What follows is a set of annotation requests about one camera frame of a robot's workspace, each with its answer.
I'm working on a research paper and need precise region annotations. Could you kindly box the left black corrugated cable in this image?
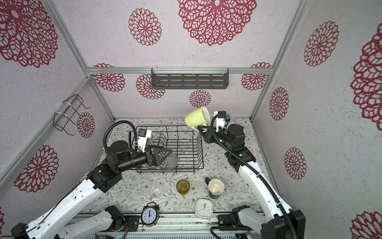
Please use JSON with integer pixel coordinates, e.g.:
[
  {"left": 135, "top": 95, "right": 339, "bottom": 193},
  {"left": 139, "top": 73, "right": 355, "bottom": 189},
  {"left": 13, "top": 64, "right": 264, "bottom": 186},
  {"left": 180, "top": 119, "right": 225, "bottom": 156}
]
[{"left": 102, "top": 120, "right": 138, "bottom": 150}]

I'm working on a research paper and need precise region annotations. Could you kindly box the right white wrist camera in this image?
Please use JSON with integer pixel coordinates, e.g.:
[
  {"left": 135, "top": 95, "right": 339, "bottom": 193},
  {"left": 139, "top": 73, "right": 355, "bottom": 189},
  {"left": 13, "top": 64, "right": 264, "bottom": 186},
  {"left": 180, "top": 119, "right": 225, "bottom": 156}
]
[{"left": 214, "top": 111, "right": 230, "bottom": 132}]

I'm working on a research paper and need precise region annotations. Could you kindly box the black wire wall basket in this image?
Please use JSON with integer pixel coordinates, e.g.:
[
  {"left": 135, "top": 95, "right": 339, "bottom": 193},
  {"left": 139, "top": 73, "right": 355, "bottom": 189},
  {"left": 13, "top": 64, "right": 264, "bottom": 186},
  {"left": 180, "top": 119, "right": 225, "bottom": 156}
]
[{"left": 52, "top": 94, "right": 91, "bottom": 136}]

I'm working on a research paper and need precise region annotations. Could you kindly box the grey ceramic mug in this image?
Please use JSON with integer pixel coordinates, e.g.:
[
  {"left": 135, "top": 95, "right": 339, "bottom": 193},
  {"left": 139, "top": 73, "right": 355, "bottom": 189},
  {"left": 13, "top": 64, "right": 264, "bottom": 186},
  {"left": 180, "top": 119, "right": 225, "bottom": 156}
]
[{"left": 162, "top": 152, "right": 178, "bottom": 169}]

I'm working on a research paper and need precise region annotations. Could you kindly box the green ceramic mug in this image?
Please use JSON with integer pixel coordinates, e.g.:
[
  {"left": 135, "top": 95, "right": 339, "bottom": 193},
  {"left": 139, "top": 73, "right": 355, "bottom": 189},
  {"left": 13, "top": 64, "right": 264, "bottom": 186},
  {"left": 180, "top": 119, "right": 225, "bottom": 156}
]
[{"left": 185, "top": 107, "right": 210, "bottom": 131}]

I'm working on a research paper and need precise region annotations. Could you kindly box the right black corrugated cable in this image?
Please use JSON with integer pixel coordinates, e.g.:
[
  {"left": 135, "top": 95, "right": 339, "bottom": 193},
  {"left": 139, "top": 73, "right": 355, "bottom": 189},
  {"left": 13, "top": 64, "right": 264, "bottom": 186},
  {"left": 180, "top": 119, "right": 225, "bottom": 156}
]
[{"left": 210, "top": 114, "right": 299, "bottom": 239}]

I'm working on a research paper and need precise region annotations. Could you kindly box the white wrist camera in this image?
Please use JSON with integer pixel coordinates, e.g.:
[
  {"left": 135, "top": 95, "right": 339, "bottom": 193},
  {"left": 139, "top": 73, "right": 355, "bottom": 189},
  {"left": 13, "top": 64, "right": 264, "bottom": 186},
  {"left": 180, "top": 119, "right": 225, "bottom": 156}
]
[
  {"left": 137, "top": 128, "right": 152, "bottom": 152},
  {"left": 214, "top": 111, "right": 230, "bottom": 132}
]

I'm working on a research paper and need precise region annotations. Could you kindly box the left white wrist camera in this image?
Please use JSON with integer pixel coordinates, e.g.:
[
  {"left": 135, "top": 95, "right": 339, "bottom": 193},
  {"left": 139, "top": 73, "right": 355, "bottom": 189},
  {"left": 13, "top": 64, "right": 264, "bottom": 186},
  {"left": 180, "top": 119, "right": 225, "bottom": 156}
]
[{"left": 137, "top": 128, "right": 152, "bottom": 152}]

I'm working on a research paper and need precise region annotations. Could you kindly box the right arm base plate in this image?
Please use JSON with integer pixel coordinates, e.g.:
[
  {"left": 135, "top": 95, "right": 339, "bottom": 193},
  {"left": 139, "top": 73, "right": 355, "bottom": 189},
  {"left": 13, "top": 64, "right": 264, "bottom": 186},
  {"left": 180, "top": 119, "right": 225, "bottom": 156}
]
[{"left": 217, "top": 214, "right": 251, "bottom": 231}]

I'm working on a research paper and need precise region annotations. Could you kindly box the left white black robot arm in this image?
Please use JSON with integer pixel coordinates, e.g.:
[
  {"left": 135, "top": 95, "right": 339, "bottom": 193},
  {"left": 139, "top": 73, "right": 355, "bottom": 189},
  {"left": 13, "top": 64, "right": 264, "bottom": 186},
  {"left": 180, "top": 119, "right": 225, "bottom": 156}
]
[{"left": 11, "top": 140, "right": 172, "bottom": 239}]

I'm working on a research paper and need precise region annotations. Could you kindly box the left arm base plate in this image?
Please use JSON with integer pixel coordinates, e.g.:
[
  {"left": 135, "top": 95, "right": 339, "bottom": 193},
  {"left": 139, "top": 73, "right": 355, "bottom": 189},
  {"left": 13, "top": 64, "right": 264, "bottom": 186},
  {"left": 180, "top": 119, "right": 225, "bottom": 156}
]
[{"left": 122, "top": 215, "right": 140, "bottom": 233}]

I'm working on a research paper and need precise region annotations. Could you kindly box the dark green cream mug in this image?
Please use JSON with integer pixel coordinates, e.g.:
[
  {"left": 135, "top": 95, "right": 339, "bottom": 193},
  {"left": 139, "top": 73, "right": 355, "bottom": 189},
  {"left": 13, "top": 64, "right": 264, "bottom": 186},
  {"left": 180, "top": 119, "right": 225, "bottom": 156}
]
[{"left": 205, "top": 177, "right": 225, "bottom": 199}]

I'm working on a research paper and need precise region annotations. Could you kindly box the black corrugated cable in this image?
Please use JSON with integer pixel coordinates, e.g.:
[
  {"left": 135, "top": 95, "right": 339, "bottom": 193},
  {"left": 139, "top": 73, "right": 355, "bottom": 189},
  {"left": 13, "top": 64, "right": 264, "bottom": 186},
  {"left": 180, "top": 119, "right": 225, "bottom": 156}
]
[
  {"left": 210, "top": 114, "right": 299, "bottom": 239},
  {"left": 102, "top": 120, "right": 138, "bottom": 150}
]

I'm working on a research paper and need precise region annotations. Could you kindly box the grey wall shelf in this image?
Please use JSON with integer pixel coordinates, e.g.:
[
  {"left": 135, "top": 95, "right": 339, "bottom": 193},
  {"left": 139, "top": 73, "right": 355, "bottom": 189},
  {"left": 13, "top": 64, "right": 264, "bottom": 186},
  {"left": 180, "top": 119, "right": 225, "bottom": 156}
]
[{"left": 151, "top": 68, "right": 229, "bottom": 90}]

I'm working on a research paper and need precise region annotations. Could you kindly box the black wire dish rack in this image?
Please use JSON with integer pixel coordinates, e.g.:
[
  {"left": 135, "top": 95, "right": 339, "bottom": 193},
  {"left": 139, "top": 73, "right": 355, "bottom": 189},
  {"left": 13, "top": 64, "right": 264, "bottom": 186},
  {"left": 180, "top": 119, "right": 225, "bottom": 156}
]
[{"left": 134, "top": 125, "right": 204, "bottom": 173}]

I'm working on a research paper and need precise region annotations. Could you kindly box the white square alarm clock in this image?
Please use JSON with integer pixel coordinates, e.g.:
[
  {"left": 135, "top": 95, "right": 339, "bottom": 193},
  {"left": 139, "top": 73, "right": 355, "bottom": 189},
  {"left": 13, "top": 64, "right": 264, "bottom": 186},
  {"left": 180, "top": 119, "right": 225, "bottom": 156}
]
[{"left": 195, "top": 199, "right": 213, "bottom": 220}]

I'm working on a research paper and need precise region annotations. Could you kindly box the clear glass cup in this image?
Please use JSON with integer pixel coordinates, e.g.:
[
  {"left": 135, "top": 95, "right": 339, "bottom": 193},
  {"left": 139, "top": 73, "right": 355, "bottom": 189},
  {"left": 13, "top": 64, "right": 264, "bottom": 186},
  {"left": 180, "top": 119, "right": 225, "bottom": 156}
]
[{"left": 149, "top": 183, "right": 163, "bottom": 198}]

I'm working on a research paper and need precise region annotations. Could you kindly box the amber glass cup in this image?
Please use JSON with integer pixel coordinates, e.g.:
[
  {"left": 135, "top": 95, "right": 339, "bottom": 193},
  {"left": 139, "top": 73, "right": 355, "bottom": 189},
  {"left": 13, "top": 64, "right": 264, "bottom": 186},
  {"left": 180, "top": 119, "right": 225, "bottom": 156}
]
[{"left": 176, "top": 179, "right": 190, "bottom": 195}]

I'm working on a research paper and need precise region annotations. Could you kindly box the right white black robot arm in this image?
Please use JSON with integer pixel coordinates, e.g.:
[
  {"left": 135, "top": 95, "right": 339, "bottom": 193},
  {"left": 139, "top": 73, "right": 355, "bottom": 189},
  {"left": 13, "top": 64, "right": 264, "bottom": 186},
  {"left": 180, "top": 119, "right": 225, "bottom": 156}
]
[{"left": 198, "top": 124, "right": 306, "bottom": 239}]

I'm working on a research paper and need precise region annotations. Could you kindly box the black round alarm clock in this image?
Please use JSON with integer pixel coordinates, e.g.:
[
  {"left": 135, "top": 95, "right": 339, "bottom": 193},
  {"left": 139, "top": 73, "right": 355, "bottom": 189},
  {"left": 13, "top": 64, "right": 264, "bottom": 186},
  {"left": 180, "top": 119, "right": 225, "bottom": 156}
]
[{"left": 140, "top": 202, "right": 160, "bottom": 227}]

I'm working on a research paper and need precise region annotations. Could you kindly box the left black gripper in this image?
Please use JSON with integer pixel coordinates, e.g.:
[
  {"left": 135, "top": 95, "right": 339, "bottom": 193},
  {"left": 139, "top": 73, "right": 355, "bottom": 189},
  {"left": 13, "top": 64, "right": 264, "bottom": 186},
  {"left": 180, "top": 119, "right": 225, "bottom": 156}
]
[{"left": 117, "top": 145, "right": 172, "bottom": 173}]

